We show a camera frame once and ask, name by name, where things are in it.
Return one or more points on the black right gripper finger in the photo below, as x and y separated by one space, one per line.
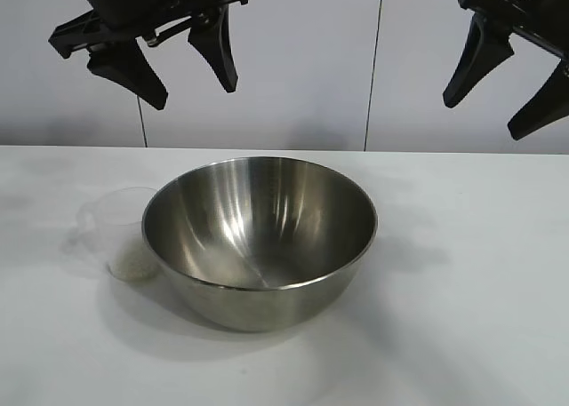
482 55
547 108

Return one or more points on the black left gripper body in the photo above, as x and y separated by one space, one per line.
129 2

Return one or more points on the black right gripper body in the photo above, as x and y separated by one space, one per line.
533 15

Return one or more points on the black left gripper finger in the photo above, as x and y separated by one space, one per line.
220 50
131 70

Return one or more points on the clear plastic measuring cup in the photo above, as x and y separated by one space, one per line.
113 206

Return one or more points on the stainless steel mixing bowl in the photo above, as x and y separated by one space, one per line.
249 233

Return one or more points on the white uncooked rice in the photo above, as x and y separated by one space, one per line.
133 266

